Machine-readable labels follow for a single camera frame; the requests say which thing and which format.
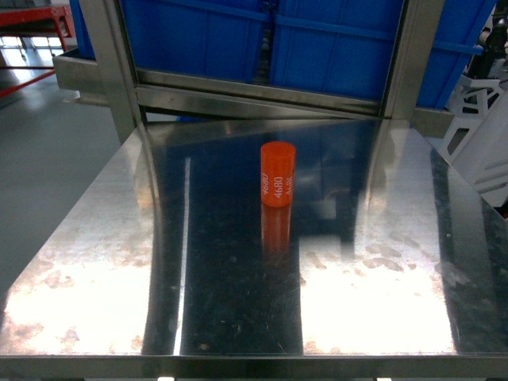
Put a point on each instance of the orange cylindrical capacitor 4680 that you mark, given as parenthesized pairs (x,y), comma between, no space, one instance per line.
(277,165)

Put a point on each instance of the white robot base structure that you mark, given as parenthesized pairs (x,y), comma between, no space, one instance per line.
(475,143)

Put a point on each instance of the left blue plastic bin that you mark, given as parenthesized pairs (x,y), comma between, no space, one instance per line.
(206,39)

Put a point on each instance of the blue plastic bin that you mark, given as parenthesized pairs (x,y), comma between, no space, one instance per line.
(206,39)
(334,47)

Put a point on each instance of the right blue plastic bin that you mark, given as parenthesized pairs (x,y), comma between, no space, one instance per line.
(334,47)

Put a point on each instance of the far left blue bin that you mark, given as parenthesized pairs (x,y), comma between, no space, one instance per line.
(82,36)

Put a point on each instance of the far right blue bin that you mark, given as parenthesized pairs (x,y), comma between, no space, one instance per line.
(455,43)

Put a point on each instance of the stainless steel rack frame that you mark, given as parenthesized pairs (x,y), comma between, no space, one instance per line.
(112,79)

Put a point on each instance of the red metal table frame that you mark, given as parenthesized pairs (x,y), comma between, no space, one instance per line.
(43,21)

